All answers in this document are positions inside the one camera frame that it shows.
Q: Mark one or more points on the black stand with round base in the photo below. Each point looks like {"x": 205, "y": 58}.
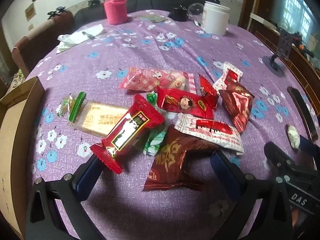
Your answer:
{"x": 275, "y": 63}

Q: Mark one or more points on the green striped clear candy wrapper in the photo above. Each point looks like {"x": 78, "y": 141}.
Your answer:
{"x": 73, "y": 105}

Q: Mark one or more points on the pink knit-sleeved thermos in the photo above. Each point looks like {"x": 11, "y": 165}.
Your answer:
{"x": 115, "y": 7}

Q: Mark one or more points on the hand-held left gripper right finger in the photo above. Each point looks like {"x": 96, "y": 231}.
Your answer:
{"x": 222, "y": 171}

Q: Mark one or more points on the dark red gold-lettered packet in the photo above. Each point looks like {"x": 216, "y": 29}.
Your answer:
{"x": 175, "y": 165}

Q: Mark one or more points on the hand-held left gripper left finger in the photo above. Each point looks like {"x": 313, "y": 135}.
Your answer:
{"x": 87, "y": 173}

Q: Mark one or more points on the wooden cabinet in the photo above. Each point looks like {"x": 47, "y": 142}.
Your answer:
{"x": 300, "y": 67}

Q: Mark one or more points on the black phone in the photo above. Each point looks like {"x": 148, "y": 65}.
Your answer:
{"x": 303, "y": 115}

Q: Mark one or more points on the small green candy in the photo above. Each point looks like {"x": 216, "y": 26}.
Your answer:
{"x": 151, "y": 98}

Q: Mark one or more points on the small black cup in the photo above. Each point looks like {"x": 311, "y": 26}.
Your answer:
{"x": 179, "y": 13}

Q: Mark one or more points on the brown chair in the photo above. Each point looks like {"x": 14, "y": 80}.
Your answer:
{"x": 37, "y": 42}

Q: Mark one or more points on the brown cardboard box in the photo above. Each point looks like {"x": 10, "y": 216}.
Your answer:
{"x": 15, "y": 140}

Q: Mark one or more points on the red cartoon face packet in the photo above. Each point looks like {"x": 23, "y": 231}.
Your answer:
{"x": 185, "y": 102}

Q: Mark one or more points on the pink cartoon snack packet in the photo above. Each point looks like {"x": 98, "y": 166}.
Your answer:
{"x": 155, "y": 78}

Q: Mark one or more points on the green and white packet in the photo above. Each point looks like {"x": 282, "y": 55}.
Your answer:
{"x": 153, "y": 143}

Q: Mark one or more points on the white cloth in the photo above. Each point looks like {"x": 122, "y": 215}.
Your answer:
{"x": 75, "y": 38}

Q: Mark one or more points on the clear round lid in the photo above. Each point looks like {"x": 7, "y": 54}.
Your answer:
{"x": 195, "y": 8}

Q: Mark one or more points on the black sofa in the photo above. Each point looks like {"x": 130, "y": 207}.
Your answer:
{"x": 150, "y": 3}

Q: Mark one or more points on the red packet with white-black label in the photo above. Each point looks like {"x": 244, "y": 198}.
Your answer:
{"x": 127, "y": 132}

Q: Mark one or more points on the purple floral tablecloth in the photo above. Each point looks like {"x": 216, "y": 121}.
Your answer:
{"x": 140, "y": 212}

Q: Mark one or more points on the white plastic container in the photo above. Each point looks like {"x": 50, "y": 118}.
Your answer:
{"x": 215, "y": 17}

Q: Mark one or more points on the small white wrapped candy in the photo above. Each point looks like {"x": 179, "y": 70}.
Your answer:
{"x": 293, "y": 136}

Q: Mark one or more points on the small red candy packet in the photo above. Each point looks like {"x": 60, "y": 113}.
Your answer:
{"x": 207, "y": 87}

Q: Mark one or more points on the white packet with red label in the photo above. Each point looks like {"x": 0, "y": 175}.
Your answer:
{"x": 215, "y": 132}

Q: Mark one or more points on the clear packet of golden biscuit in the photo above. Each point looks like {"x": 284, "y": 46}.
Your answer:
{"x": 97, "y": 118}

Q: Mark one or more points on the dark red packet with white ends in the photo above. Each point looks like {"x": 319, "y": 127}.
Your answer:
{"x": 236, "y": 102}

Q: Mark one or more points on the window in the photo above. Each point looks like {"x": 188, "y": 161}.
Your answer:
{"x": 300, "y": 7}

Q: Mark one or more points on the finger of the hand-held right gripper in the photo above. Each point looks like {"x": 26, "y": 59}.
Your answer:
{"x": 310, "y": 146}
{"x": 278, "y": 156}

